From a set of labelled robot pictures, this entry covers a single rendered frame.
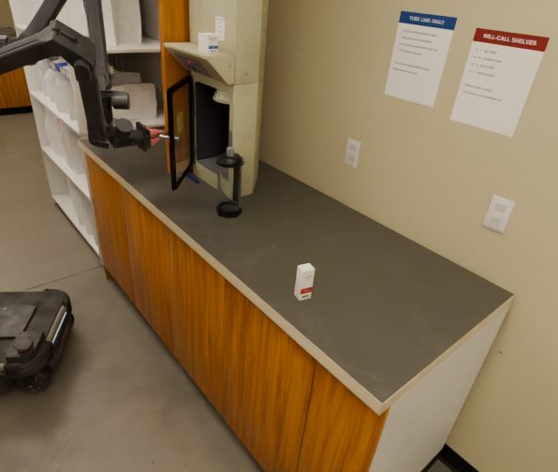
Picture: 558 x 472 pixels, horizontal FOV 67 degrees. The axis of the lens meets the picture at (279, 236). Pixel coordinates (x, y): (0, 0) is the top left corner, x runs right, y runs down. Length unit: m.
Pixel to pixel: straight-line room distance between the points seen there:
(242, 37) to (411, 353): 1.18
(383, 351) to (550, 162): 0.73
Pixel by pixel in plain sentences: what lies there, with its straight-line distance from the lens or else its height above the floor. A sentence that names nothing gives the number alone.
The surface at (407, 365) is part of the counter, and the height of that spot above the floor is 0.94.
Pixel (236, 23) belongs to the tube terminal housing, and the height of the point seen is 1.61.
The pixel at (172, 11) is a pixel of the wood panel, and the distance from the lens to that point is 1.91.
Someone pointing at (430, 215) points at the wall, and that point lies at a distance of 1.66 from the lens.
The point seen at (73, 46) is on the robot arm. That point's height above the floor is 1.55.
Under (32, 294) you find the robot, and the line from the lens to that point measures 2.57.
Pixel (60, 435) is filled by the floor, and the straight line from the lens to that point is 2.21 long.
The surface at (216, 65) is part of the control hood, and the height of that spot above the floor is 1.48.
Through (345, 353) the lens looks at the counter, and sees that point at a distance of 1.14.
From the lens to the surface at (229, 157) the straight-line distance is 1.58.
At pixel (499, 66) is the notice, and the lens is 1.49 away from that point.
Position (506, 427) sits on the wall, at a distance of 1.92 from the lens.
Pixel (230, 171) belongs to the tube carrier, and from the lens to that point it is 1.57.
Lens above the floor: 1.74
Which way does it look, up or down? 31 degrees down
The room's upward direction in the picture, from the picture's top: 6 degrees clockwise
